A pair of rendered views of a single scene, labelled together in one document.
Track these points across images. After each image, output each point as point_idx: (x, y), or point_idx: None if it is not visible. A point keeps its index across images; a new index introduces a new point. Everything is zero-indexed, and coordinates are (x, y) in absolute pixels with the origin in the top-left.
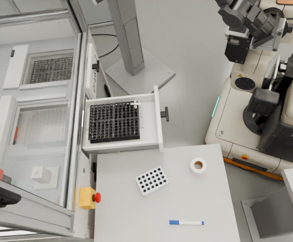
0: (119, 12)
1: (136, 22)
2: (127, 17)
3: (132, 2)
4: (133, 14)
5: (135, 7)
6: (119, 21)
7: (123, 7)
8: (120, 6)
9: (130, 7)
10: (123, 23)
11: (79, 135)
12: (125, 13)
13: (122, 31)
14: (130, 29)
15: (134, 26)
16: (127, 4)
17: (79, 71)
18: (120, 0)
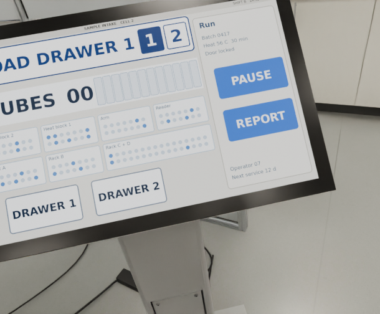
0: (134, 272)
1: (204, 302)
2: (167, 287)
3: (190, 258)
4: (194, 285)
5: (205, 268)
6: (137, 290)
7: (152, 265)
8: (138, 259)
9: (183, 268)
10: (151, 299)
11: None
12: (157, 278)
13: (148, 313)
14: (177, 313)
15: (195, 309)
16: (169, 258)
17: None
18: (139, 245)
